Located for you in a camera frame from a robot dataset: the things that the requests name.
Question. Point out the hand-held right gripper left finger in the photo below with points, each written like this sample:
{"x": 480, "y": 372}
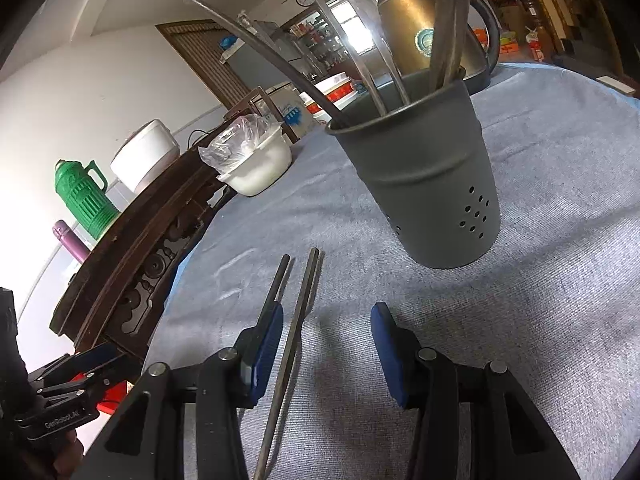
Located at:
{"x": 265, "y": 355}

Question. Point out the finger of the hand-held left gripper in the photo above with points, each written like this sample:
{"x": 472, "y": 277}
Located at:
{"x": 95, "y": 356}
{"x": 100, "y": 372}

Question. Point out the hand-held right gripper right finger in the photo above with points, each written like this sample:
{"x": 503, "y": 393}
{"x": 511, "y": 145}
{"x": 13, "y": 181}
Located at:
{"x": 387, "y": 355}

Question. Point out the dark chopstick with gold marks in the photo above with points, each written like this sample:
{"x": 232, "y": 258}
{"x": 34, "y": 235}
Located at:
{"x": 282, "y": 275}

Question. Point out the grey perforated utensil holder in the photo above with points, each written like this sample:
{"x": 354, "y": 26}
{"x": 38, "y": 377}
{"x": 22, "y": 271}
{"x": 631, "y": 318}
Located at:
{"x": 425, "y": 185}

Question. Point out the person's left hand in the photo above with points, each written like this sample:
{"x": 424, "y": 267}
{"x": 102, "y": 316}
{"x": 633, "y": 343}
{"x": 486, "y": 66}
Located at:
{"x": 67, "y": 457}

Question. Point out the red plastic object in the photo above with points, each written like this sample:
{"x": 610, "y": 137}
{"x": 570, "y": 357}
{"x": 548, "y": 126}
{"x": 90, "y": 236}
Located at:
{"x": 110, "y": 400}

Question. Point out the purple bottle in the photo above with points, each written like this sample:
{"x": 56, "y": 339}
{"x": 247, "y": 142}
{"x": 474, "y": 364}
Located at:
{"x": 72, "y": 242}

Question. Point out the green thermos jug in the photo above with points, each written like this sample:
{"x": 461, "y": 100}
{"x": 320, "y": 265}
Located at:
{"x": 87, "y": 200}

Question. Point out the white basin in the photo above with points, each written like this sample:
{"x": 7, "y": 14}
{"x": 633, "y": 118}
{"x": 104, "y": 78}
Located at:
{"x": 260, "y": 170}

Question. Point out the grey tablecloth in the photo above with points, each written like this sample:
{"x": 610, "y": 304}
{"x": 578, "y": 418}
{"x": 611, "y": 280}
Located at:
{"x": 550, "y": 260}

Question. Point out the white rice cooker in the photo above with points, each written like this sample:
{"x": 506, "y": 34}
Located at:
{"x": 145, "y": 155}

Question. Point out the clear plastic bag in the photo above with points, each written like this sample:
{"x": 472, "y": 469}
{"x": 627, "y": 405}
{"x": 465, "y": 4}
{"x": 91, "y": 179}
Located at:
{"x": 235, "y": 140}

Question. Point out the white chest with blue print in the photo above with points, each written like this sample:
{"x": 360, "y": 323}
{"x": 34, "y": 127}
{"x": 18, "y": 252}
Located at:
{"x": 295, "y": 112}

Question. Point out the red rimmed bowl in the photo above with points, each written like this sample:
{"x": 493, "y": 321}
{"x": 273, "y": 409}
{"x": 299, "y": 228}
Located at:
{"x": 342, "y": 91}

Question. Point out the long thin grey stick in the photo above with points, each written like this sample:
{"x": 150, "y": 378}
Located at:
{"x": 310, "y": 86}

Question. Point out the metal chopstick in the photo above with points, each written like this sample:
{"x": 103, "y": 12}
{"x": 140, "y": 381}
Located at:
{"x": 360, "y": 66}
{"x": 395, "y": 76}

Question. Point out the black kettle base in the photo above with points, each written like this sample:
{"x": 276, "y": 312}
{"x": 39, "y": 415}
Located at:
{"x": 477, "y": 80}

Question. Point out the brown wooden door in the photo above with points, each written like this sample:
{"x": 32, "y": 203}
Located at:
{"x": 200, "y": 60}

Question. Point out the golden electric kettle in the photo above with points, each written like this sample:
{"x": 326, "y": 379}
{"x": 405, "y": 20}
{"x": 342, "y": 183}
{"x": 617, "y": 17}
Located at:
{"x": 405, "y": 30}

